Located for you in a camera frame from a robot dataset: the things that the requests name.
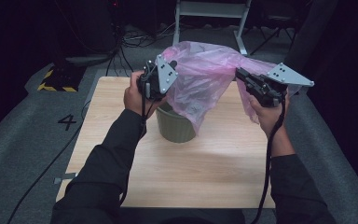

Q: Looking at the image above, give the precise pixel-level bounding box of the black tripod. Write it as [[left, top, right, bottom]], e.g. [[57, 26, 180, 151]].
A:
[[249, 13, 296, 57]]

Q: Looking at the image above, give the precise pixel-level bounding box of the black yellow striped base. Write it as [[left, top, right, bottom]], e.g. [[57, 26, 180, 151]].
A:
[[36, 64, 87, 93]]

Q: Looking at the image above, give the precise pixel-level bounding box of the right hand-held gripper cable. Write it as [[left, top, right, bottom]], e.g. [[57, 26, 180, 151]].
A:
[[251, 98, 289, 224]]

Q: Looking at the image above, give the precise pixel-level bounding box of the pink plastic bag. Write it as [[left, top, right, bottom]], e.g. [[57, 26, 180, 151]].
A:
[[160, 40, 303, 135]]

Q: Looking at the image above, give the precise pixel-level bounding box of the bundle of floor cables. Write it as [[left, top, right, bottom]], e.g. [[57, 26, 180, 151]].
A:
[[104, 22, 176, 78]]

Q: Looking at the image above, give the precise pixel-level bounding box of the green ribbed bin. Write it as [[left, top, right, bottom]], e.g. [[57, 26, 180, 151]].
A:
[[155, 101, 198, 145]]

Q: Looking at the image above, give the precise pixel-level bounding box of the grey curtain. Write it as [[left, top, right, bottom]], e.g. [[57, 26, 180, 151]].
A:
[[283, 0, 340, 78]]

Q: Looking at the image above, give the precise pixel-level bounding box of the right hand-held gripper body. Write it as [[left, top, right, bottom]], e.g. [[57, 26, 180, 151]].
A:
[[246, 62, 316, 108]]

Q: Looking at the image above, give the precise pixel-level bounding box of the person's left hand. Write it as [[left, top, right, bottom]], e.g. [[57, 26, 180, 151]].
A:
[[123, 70, 168, 119]]

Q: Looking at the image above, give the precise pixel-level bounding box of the white metal stand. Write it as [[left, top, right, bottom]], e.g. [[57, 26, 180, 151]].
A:
[[171, 0, 253, 57]]

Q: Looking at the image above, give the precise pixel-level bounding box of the person's right hand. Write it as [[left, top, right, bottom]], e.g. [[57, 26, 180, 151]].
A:
[[248, 92, 292, 133]]

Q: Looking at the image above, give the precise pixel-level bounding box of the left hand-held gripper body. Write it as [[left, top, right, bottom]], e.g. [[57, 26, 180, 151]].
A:
[[136, 53, 180, 103]]

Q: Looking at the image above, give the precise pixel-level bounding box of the grey tape strip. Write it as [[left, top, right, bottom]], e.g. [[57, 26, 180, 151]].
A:
[[53, 172, 78, 185]]

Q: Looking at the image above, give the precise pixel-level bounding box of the long black floor cable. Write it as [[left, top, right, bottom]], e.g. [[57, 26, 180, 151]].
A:
[[7, 100, 91, 224]]

